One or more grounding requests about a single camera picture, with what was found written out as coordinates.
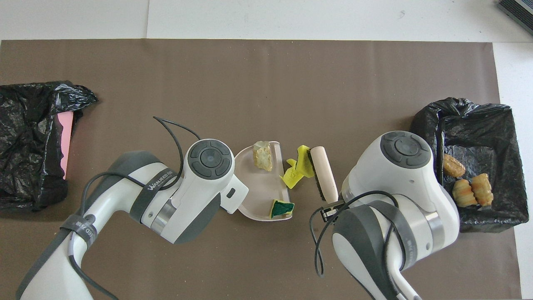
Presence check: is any beige hand brush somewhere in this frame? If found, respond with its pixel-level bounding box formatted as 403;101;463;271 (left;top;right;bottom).
310;146;339;203

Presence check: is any small yellow green sponge wedge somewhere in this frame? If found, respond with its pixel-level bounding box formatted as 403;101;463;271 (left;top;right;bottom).
270;200;295;219

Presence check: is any notched yellow sponge piece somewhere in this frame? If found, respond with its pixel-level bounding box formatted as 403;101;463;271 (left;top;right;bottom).
281;157;304;190

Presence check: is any curved yellow sponge piece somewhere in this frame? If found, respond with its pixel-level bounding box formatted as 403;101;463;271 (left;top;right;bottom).
296;145;317;179

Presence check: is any pale pink plastic dustpan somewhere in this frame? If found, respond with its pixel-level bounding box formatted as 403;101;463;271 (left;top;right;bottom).
234;141;291;222

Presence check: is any beige stone-like chunk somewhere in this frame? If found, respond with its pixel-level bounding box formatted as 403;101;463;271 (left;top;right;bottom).
253;141;273;172

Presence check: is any brown toy bread bun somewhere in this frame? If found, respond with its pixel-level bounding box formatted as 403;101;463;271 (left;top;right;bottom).
443;154;466;178

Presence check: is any striped orange toy croissant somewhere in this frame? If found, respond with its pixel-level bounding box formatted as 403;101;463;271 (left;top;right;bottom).
453;179;478;208

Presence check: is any pale tan toy bread piece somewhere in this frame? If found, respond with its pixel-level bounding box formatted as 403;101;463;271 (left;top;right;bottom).
471;173;494;206

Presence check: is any box-shaped black bag lined bin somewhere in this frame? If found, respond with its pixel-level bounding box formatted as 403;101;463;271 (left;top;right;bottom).
410;97;530;233

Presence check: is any pink plastic bin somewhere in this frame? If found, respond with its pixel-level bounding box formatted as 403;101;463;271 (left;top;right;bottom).
55;112;74;180

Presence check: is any crumpled black trash bag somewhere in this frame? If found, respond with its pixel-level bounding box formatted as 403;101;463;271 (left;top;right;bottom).
0;80;99;211

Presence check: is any brown paper table mat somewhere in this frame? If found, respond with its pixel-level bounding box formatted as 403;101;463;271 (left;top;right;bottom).
0;39;523;300

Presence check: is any dark ribbed grille object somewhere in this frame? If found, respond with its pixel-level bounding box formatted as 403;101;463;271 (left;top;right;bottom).
498;0;533;35

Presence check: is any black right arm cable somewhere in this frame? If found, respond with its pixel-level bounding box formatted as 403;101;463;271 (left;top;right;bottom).
309;191;411;300

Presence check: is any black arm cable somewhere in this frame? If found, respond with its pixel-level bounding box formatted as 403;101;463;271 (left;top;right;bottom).
69;117;200;300
309;191;411;300

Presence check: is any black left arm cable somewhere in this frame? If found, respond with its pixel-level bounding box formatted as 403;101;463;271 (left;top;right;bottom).
69;117;200;300

